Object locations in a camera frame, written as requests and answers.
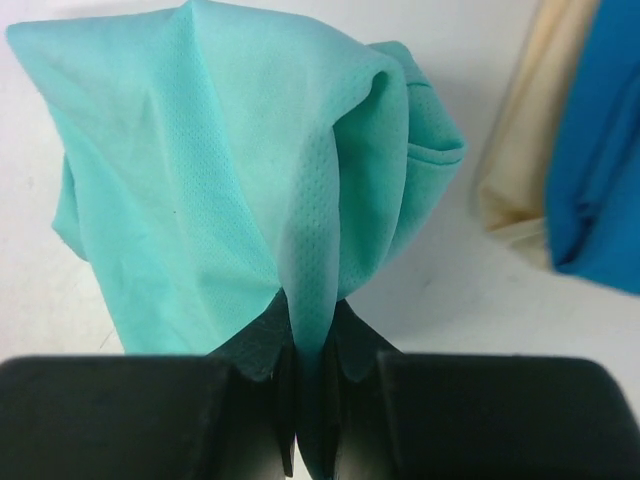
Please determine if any folded blue t shirt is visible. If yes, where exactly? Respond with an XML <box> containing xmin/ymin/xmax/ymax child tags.
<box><xmin>546</xmin><ymin>1</ymin><xmax>639</xmax><ymax>294</ymax></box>

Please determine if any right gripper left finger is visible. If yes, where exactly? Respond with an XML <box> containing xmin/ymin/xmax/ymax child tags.
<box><xmin>212</xmin><ymin>291</ymin><xmax>296</xmax><ymax>477</ymax></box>

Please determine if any teal t shirt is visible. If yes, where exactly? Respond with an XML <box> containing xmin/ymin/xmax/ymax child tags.
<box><xmin>6</xmin><ymin>1</ymin><xmax>466</xmax><ymax>479</ymax></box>

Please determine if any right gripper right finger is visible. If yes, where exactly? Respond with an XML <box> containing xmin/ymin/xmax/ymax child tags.
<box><xmin>322</xmin><ymin>300</ymin><xmax>398</xmax><ymax>475</ymax></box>

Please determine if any folded beige t shirt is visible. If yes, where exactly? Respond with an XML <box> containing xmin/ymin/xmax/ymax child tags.
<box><xmin>476</xmin><ymin>1</ymin><xmax>599</xmax><ymax>270</ymax></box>

